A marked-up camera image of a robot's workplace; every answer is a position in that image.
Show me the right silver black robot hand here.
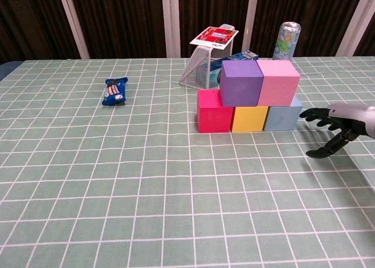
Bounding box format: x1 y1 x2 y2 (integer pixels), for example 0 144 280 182
299 103 375 159

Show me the light blue foam cube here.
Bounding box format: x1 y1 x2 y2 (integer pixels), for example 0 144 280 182
263 95 303 132

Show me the pink foam cube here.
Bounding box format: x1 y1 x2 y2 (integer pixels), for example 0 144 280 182
256 59 301 107

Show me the purple foam cube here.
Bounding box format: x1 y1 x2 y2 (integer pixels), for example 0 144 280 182
219 60 265 107

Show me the red foam cube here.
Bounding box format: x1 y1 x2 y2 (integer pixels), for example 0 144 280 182
197 89 234 134

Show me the light green drink can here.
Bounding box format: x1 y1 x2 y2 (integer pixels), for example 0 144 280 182
272 22 302 61

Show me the yellow foam cube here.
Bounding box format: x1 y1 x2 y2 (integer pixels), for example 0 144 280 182
230 105 270 133

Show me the blue cookie box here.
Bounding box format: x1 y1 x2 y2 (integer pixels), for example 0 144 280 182
208 51 260 89

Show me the red and white snack pack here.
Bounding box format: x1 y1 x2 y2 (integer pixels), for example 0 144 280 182
189 26 239 50

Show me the green checked tablecloth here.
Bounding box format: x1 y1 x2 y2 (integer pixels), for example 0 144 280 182
0 56 375 268

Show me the small blue cookie packet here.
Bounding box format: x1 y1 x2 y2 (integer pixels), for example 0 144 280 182
101 77 129 107

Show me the white wire mesh basket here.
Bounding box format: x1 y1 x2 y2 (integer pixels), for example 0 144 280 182
178 23 236 90

